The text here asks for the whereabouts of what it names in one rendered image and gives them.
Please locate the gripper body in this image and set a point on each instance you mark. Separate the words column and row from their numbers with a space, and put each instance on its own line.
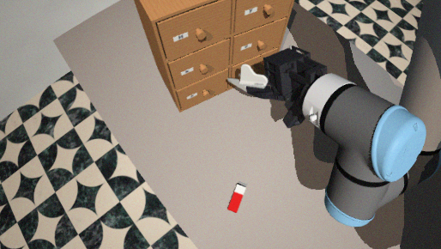
column 288, row 85

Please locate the brown wooden drawer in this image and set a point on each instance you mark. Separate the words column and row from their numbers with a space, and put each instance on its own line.
column 209, row 59
column 252, row 42
column 203, row 89
column 250, row 13
column 256, row 63
column 182, row 33

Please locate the brown wooden chest of drawers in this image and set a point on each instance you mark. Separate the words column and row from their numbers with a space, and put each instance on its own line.
column 152, row 11

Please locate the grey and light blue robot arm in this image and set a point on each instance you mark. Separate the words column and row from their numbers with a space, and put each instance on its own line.
column 379, row 141

